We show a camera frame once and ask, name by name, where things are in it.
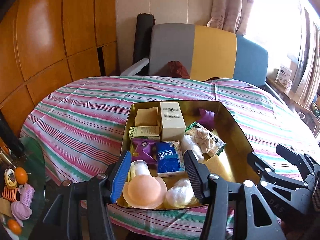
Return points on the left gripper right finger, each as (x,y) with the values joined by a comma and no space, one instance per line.
(198,175)

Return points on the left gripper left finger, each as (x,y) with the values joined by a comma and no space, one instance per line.
(117,175)

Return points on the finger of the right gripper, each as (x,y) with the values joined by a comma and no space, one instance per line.
(262,169)
(304,162)

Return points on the white plastic ball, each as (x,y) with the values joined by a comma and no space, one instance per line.
(180,195)
(188,143)

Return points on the peach silicone cup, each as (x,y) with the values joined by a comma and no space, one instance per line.
(143,191)

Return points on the blue Tempo tissue pack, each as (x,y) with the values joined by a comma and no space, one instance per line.
(169,158)

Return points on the green noodle snack packet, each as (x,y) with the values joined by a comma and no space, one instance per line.
(191,129)

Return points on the purple snack packet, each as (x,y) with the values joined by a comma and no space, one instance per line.
(206,119)
(144,149)

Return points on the green beige small carton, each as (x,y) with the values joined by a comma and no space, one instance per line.
(145,132)

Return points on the white cardboard box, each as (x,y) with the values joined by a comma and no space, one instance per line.
(172,121)

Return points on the yellow sponge block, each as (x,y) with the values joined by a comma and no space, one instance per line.
(146,117)
(220,167)

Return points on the beige cloth ball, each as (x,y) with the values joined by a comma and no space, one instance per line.
(205,141)

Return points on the gold metal tin tray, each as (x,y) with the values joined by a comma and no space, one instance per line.
(235,152)

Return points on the striped bed sheet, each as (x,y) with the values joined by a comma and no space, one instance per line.
(80,126)

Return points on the wooden side desk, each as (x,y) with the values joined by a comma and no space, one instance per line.
(293,101)

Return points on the glass side table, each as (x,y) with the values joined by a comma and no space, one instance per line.
(32,161)

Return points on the pink hair roller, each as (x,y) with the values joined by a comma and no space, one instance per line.
(26,194)

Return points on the white blue product box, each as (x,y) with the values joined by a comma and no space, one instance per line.
(283,76)

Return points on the orange fruit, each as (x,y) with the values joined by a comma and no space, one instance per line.
(14,226)
(21,175)

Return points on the dark red cloth bag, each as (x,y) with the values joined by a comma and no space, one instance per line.
(175,69)

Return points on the grey yellow blue chair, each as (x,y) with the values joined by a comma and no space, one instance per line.
(205,53)

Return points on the wooden wardrobe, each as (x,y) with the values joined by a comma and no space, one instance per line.
(46,44)

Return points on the black rolled mat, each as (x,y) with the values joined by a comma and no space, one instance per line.
(142,42)

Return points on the patterned curtain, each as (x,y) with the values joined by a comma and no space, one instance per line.
(230,15)

